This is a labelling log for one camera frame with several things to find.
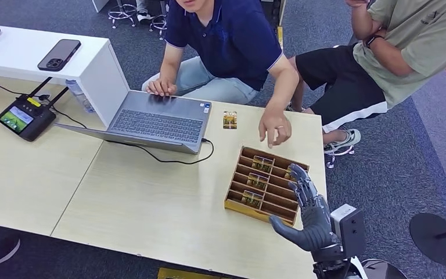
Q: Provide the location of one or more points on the person's left hand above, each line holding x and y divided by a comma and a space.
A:
277, 123

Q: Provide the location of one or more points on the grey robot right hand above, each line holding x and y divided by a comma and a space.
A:
315, 227

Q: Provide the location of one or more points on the person's right hand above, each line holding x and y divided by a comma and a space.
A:
161, 88
357, 3

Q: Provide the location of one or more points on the person's left forearm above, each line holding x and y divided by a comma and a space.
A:
394, 57
284, 84

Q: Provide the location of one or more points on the person's right forearm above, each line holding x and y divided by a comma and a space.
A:
363, 21
169, 63

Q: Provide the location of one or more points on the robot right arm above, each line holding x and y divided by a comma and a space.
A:
330, 269

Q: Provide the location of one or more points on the wooden divided card tray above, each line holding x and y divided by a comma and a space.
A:
273, 192

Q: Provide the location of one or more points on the person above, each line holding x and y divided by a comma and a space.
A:
419, 34
230, 42
144, 16

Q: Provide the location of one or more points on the grey open laptop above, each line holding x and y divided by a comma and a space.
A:
157, 123

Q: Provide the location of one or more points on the black wristwatch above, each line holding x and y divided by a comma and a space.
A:
373, 40

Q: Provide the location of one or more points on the chrome stool base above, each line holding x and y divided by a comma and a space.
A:
122, 11
157, 25
340, 152

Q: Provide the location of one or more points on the clear plastic water bottle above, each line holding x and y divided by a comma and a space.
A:
78, 94

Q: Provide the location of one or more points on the yellow floor tape strip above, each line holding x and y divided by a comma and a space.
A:
184, 274
280, 36

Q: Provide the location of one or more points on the black smartphone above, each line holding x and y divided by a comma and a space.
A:
59, 54

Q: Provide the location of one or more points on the black round stand base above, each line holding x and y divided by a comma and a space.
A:
434, 242

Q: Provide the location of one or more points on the black controller with screen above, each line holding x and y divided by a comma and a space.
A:
25, 121

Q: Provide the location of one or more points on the white desk riser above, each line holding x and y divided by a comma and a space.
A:
23, 57

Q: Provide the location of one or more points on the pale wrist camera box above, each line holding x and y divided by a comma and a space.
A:
350, 231

